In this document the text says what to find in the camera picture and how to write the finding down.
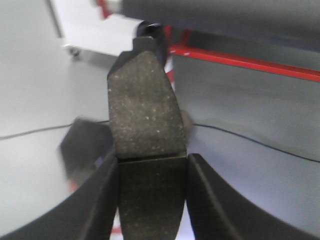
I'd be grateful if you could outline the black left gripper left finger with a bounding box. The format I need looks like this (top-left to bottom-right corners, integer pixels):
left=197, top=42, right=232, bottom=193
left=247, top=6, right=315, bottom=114
left=1, top=149, right=119, bottom=240

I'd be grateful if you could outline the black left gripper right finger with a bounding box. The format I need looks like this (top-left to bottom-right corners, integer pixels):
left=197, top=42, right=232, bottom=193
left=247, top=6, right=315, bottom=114
left=186, top=153, right=317, bottom=240

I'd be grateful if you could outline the brake pad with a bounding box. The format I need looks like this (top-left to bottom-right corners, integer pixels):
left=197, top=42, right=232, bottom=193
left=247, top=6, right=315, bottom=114
left=107, top=37, right=187, bottom=240

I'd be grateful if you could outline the white wheeled cart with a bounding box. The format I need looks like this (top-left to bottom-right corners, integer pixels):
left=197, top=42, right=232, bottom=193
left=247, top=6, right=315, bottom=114
left=45, top=0, right=142, bottom=56

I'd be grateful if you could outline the black floor cable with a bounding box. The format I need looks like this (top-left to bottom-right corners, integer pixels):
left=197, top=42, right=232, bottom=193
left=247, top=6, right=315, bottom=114
left=0, top=121, right=320, bottom=163

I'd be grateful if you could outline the red conveyor frame rail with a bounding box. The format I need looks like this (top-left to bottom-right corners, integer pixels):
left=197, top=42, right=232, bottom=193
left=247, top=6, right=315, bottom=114
left=164, top=25, right=320, bottom=83

